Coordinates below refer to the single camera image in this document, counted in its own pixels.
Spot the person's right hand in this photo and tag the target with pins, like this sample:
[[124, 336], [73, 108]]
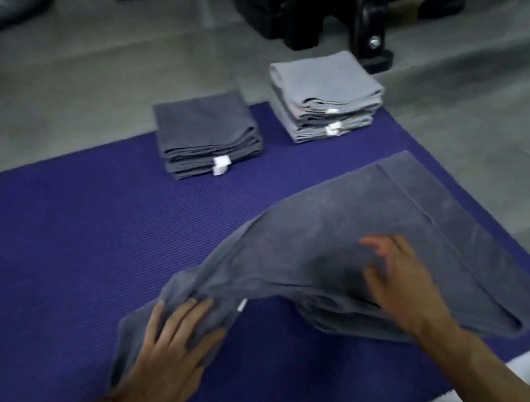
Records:
[[407, 289]]

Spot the person's left hand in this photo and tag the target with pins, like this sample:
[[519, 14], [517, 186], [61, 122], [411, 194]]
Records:
[[167, 368]]

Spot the purple ribbed mat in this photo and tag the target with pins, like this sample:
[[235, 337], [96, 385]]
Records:
[[77, 235]]

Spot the person's right forearm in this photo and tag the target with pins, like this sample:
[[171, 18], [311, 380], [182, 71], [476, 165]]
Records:
[[486, 387]]

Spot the black weight stack machine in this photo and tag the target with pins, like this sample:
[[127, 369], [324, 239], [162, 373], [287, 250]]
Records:
[[290, 7]]

